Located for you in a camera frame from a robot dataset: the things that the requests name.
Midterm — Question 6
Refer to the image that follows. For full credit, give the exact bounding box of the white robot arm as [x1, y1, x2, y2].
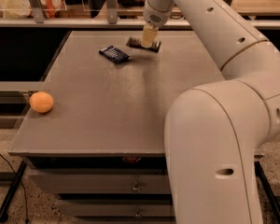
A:
[144, 0, 280, 224]

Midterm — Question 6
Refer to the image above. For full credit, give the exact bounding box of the black right floor rail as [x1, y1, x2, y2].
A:
[254, 161, 280, 224]

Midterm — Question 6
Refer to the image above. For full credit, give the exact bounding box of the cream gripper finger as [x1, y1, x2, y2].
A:
[141, 24, 158, 48]

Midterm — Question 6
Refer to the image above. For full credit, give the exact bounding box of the upper drawer with knob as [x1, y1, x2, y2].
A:
[29, 170, 171, 194]

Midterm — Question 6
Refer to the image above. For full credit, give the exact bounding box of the grey drawer cabinet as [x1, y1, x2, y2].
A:
[12, 31, 223, 224]

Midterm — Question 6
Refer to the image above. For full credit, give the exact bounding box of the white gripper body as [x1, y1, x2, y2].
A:
[143, 0, 173, 27]

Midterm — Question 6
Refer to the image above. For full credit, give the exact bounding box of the black left floor rail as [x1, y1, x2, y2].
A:
[0, 161, 26, 223]

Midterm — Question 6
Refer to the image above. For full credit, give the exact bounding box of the blue blueberry rxbar wrapper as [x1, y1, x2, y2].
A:
[99, 46, 130, 64]

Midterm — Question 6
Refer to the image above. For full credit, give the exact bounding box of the black floor cable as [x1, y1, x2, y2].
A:
[0, 139, 30, 224]

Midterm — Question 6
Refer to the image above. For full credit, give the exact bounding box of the drawer with knob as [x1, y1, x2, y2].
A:
[29, 170, 171, 194]
[56, 200, 175, 217]

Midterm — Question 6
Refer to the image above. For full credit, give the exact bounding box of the white and orange bag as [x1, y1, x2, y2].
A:
[2, 0, 64, 19]

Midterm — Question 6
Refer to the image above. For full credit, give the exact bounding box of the black floor rail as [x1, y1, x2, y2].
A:
[0, 161, 26, 223]
[254, 161, 280, 224]

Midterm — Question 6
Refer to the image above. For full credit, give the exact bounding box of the dark chocolate rxbar wrapper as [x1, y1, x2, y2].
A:
[126, 37, 161, 53]

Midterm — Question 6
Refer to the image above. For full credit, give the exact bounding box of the metal shelf rail frame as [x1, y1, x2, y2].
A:
[0, 0, 280, 28]

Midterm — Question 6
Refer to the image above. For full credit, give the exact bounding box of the lower drawer with knob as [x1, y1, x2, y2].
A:
[56, 200, 175, 217]

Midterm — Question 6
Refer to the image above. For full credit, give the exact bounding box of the orange fruit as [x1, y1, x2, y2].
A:
[29, 91, 54, 113]

